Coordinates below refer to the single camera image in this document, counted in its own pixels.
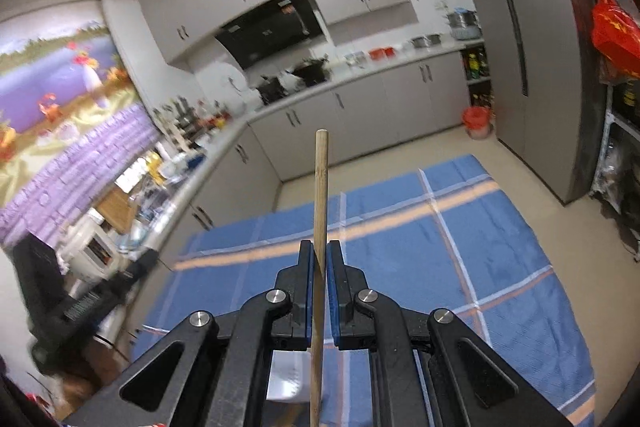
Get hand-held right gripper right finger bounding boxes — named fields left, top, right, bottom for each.
left=326, top=240, right=576, bottom=427

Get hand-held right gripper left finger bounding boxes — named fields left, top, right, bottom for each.
left=62, top=241, right=317, bottom=427

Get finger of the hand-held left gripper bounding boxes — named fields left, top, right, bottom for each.
left=117, top=247, right=162, bottom=293

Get white utensil holder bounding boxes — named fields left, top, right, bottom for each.
left=266, top=351, right=321, bottom=404

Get wooden chopstick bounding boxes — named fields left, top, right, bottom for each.
left=308, top=129, right=331, bottom=427

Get small white oven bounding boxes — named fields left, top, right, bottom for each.
left=64, top=212, right=122, bottom=280

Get wooden cutting board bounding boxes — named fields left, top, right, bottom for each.
left=96, top=191, right=139, bottom=234

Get blue plaid tablecloth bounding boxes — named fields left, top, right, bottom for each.
left=127, top=154, right=598, bottom=427

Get knife rack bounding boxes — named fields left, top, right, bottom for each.
left=164, top=97, right=202, bottom=154

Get grey lower kitchen cabinets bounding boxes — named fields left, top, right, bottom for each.
left=162, top=52, right=473, bottom=258

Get red bucket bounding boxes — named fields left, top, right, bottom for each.
left=461, top=107, right=494, bottom=140

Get black wok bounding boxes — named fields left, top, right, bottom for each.
left=292, top=56, right=332, bottom=86

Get black range hood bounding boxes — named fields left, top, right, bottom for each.
left=215, top=0, right=327, bottom=70

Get shelf of sauce bottles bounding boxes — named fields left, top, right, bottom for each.
left=462, top=47, right=494, bottom=108

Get stacked steel pots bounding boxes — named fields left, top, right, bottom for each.
left=445, top=8, right=484, bottom=41

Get grey refrigerator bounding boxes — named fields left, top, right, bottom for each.
left=440, top=0, right=598, bottom=206

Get metal storage rack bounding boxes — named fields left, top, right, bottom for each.
left=575, top=0, right=640, bottom=260

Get red plastic bag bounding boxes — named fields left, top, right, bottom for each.
left=591, top=0, right=640, bottom=68

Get lavender field wall poster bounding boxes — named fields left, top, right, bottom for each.
left=0, top=19, right=157, bottom=248

